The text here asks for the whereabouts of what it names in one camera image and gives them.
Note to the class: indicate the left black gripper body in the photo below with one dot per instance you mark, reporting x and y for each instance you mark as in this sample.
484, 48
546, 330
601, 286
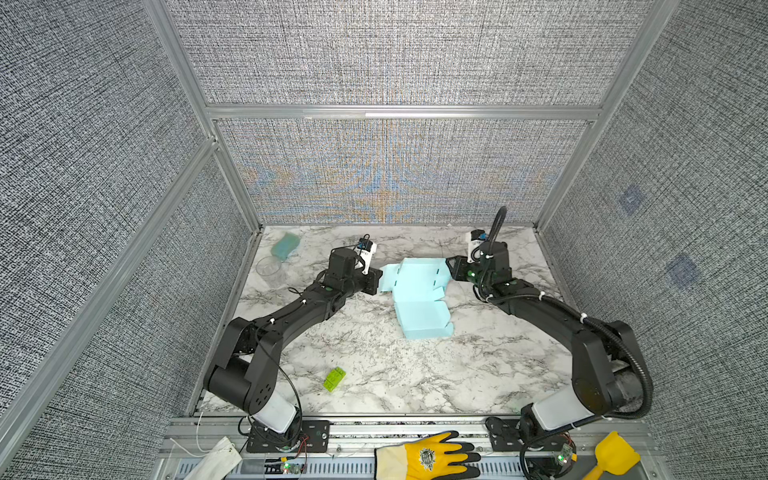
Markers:
355, 285

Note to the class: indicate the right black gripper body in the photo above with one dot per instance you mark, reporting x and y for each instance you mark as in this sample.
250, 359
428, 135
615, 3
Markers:
477, 277

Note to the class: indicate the light blue paper box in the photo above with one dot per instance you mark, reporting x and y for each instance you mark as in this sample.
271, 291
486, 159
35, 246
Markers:
418, 288

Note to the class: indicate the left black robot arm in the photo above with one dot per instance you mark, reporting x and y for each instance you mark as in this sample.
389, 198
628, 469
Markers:
246, 362

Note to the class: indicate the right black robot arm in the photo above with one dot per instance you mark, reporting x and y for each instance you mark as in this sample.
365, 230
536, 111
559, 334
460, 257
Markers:
609, 376

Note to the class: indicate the teal sponge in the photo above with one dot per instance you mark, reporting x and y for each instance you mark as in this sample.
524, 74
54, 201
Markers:
285, 246

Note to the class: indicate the green toy brick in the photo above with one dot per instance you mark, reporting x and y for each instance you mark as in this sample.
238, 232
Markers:
333, 379

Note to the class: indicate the yellow black work glove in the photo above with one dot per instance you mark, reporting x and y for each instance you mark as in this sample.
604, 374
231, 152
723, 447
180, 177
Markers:
439, 456

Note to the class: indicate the yellow plastic scoop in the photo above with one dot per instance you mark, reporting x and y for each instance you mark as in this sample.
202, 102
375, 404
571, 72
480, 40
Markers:
614, 455

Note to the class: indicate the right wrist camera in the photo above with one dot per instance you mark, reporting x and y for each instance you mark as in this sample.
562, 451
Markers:
475, 238

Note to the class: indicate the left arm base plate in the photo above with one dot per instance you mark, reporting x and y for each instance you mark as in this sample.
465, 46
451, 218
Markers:
288, 436

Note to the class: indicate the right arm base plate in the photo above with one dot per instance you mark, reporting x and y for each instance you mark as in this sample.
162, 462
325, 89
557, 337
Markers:
507, 435

